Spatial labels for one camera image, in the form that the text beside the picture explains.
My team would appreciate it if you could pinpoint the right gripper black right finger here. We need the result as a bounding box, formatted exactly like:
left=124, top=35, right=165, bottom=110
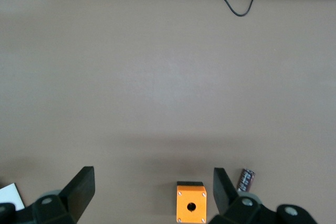
left=208, top=167, right=279, bottom=224

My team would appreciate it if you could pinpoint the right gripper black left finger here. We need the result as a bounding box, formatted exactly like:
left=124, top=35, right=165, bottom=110
left=30, top=166, right=96, bottom=224

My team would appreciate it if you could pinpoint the dark cylindrical capacitor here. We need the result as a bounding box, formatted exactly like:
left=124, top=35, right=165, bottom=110
left=236, top=168, right=256, bottom=193

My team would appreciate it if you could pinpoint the white paper sheet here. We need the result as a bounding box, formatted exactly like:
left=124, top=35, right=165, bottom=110
left=0, top=183, right=26, bottom=211

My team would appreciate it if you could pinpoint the orange button enclosure box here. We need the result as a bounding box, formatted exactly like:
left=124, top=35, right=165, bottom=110
left=176, top=180, right=207, bottom=224

